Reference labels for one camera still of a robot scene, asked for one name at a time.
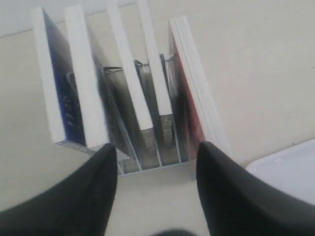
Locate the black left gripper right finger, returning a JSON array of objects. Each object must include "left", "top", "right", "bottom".
[{"left": 196, "top": 142, "right": 315, "bottom": 236}]

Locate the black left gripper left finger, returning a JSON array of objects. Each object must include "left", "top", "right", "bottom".
[{"left": 0, "top": 144, "right": 118, "bottom": 236}]

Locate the blue moon cover book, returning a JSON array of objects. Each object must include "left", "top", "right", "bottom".
[{"left": 31, "top": 7, "right": 86, "bottom": 148}]

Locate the white grey spine book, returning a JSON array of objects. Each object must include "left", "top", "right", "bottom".
[{"left": 65, "top": 5, "right": 132, "bottom": 161}]

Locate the pink teal spine book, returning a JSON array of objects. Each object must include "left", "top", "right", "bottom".
[{"left": 169, "top": 16, "right": 231, "bottom": 158}]

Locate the dark brown spine book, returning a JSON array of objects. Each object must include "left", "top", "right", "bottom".
[{"left": 105, "top": 0, "right": 162, "bottom": 167}]

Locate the black spine book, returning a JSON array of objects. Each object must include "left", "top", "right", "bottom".
[{"left": 137, "top": 0, "right": 174, "bottom": 148}]

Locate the white square plastic tray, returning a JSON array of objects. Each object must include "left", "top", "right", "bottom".
[{"left": 246, "top": 139, "right": 315, "bottom": 205}]

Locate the white wire book rack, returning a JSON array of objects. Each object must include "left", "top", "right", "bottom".
[{"left": 64, "top": 53, "right": 189, "bottom": 175}]

